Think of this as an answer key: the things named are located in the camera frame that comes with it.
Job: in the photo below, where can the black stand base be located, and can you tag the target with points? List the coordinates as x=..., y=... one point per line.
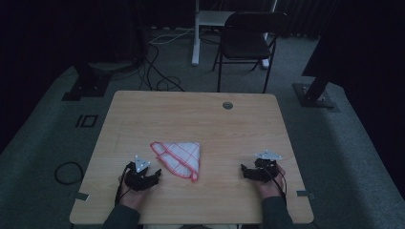
x=89, y=86

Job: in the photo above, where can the person's left hand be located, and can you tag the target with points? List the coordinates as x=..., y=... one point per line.
x=133, y=197

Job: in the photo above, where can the black folding chair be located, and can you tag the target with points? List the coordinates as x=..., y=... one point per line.
x=245, y=44

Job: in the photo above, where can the grey tape piece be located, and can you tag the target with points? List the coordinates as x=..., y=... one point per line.
x=304, y=193
x=82, y=196

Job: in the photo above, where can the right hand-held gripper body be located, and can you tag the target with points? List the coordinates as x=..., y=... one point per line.
x=266, y=168

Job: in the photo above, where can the white red-checked cloth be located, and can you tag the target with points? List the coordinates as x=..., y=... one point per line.
x=183, y=157

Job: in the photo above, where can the grey table grommet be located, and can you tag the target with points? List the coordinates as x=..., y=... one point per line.
x=227, y=105

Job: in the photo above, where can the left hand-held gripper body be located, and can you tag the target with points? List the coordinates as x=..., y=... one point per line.
x=139, y=182

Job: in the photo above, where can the black slanted stand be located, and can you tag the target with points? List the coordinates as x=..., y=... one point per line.
x=316, y=92

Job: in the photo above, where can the white desk frame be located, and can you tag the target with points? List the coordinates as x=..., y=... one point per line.
x=196, y=47

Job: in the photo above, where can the person's right hand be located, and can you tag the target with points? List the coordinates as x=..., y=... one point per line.
x=271, y=188

